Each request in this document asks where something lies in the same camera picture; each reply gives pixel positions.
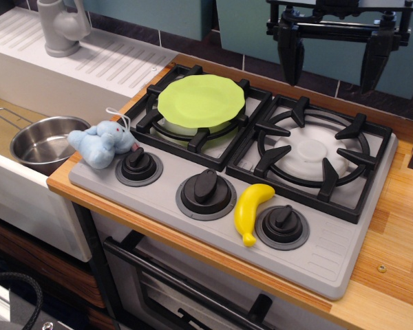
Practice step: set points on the black left stove knob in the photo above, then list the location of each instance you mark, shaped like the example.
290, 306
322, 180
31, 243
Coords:
139, 168

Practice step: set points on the small steel saucepan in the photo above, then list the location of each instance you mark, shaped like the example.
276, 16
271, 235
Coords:
42, 145

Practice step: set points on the grey toy stove top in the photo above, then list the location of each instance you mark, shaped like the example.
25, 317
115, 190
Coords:
323, 264

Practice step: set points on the toy oven door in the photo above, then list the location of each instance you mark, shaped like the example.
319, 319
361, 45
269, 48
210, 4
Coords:
170, 290

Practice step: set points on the black stove knob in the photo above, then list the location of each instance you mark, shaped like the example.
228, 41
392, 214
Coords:
139, 168
206, 196
282, 228

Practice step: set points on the black right stove knob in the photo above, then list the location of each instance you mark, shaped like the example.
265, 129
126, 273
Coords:
282, 228

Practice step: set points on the white toy sink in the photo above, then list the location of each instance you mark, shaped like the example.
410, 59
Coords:
106, 71

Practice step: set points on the light green plastic plate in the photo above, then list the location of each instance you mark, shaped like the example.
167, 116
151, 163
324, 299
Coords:
199, 101

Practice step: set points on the black right burner grate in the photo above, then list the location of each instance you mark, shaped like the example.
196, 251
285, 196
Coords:
331, 162

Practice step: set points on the grey toy faucet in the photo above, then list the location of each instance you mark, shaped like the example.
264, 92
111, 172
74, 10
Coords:
63, 30

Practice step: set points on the yellow toy banana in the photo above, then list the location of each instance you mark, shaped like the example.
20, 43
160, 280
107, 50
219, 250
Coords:
246, 210

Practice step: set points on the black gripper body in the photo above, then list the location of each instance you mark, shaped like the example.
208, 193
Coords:
386, 22

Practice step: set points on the blue plush elephant toy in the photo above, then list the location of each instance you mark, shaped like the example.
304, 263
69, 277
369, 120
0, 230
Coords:
99, 144

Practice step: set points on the black middle stove knob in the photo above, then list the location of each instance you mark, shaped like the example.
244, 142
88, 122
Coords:
206, 196

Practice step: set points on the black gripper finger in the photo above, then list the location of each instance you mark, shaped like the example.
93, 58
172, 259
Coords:
376, 55
291, 52

